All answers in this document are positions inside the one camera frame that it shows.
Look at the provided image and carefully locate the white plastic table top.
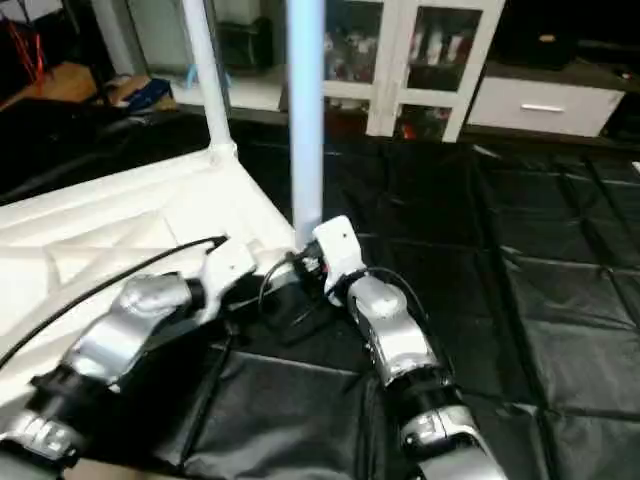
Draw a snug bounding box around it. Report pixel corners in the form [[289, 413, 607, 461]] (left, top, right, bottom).
[[0, 142, 301, 406]]

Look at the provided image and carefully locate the black work mat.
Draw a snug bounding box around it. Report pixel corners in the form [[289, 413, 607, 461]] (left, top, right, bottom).
[[0, 105, 640, 480]]

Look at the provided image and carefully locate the white glass-door cabinet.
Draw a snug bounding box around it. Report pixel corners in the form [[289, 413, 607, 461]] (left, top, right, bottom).
[[290, 0, 506, 143]]

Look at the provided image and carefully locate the blue plastic bag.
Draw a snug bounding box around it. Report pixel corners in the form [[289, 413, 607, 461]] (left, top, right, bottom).
[[130, 80, 176, 111]]

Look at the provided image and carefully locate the light blue hooked pole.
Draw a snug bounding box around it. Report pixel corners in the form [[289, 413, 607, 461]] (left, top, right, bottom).
[[180, 55, 206, 86]]

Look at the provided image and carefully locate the brown cardboard box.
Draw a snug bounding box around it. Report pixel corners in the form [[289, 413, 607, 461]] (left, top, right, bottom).
[[105, 75, 151, 106]]

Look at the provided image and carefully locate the white drawer unit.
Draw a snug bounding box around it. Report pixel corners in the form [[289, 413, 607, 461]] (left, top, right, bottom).
[[466, 78, 626, 139]]

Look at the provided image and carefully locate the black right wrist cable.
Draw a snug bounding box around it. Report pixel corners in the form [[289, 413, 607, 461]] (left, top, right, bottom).
[[258, 255, 431, 346]]

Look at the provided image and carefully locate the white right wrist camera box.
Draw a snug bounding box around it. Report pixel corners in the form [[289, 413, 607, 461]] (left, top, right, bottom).
[[312, 215, 367, 306]]

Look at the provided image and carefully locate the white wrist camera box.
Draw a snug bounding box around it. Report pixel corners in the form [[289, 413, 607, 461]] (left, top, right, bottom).
[[312, 215, 367, 306], [195, 238, 259, 323]]

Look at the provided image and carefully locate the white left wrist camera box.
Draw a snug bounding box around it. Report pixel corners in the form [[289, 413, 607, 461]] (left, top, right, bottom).
[[195, 238, 259, 323]]

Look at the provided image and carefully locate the red cable bundle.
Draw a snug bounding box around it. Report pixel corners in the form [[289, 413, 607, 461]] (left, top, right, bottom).
[[0, 15, 49, 91]]

